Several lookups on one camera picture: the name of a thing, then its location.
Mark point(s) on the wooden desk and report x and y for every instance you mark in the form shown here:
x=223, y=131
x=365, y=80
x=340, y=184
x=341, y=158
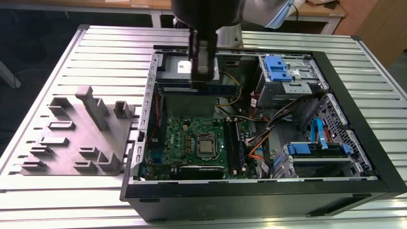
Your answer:
x=320, y=10

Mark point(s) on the metal optical drive bay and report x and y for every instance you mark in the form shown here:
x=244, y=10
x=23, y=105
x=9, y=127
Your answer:
x=295, y=88

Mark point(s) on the green motherboard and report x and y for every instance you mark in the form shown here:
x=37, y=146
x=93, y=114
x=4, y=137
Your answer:
x=177, y=128

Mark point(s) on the black graphics card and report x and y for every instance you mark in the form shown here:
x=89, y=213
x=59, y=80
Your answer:
x=200, y=170

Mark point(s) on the blue RAM stick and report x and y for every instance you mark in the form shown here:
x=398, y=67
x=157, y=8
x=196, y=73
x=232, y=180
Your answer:
x=221, y=88

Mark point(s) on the thin metal locking lever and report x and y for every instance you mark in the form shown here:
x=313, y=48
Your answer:
x=219, y=155

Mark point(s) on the blue plastic drive bracket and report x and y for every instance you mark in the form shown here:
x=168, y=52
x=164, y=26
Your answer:
x=276, y=69

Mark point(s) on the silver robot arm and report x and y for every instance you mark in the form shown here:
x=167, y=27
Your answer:
x=229, y=38

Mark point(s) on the hard disk in blue carrier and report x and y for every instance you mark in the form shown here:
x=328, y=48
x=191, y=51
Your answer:
x=300, y=149

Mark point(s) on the silver CPU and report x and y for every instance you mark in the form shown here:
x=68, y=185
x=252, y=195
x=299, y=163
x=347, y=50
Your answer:
x=207, y=146

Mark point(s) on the black PC case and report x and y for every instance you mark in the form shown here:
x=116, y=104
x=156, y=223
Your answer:
x=221, y=198

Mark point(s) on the black RAM slot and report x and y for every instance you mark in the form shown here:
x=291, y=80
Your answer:
x=227, y=145
x=233, y=145

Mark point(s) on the blue expansion slot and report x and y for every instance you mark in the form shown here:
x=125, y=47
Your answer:
x=156, y=157

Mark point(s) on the metal disk bay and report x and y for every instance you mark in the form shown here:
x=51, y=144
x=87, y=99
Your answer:
x=317, y=161

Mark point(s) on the brown wooden cabinet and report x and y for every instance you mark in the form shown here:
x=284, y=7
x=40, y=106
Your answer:
x=381, y=23

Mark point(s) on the grey chair leg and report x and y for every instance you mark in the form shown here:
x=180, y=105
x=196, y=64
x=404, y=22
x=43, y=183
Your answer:
x=9, y=74

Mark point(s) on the grey parts rack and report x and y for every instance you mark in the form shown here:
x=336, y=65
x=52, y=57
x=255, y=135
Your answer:
x=85, y=143

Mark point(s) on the grey power supply unit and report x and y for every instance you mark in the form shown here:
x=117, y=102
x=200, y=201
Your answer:
x=187, y=105

